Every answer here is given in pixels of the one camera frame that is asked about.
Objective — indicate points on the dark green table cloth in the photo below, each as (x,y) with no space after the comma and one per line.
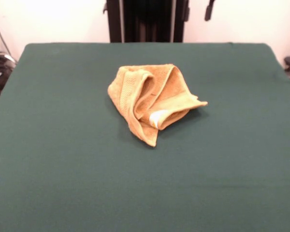
(207,157)

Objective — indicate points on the black pedestal column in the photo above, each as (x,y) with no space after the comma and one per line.
(147,21)

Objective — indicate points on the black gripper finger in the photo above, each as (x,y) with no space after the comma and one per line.
(208,14)

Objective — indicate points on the tan terry towel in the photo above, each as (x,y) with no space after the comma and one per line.
(135,91)

